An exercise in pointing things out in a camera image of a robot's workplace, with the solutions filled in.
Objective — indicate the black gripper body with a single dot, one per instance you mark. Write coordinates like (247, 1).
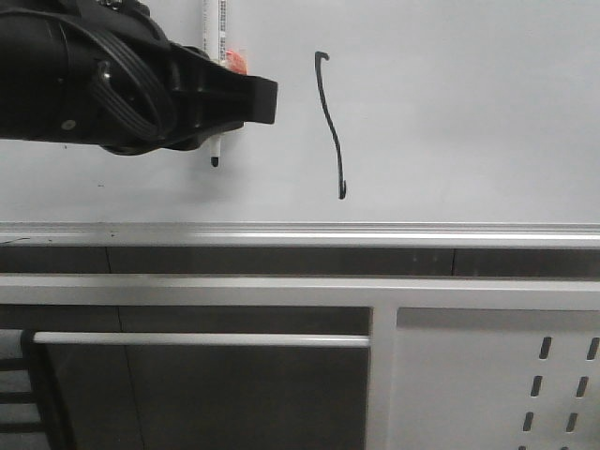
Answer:
(150, 86)

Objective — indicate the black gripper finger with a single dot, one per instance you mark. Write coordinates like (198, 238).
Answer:
(219, 93)
(202, 129)

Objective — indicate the white whiteboard marker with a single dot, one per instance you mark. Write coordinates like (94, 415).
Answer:
(214, 13)

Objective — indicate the red round magnet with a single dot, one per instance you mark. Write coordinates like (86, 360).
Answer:
(236, 62)

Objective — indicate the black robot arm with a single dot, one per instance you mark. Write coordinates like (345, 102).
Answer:
(47, 65)

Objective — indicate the white whiteboard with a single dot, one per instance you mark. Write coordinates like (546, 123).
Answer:
(387, 111)

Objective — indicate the white horizontal rod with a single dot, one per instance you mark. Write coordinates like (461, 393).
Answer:
(202, 339)

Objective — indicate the black slatted chair back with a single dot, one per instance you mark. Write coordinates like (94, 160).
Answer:
(33, 413)

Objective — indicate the white perforated metal panel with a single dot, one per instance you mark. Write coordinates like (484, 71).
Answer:
(495, 379)

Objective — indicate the white metal stand frame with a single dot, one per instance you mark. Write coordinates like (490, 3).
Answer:
(384, 297)

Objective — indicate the aluminium whiteboard tray rail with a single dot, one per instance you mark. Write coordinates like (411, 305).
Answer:
(312, 235)

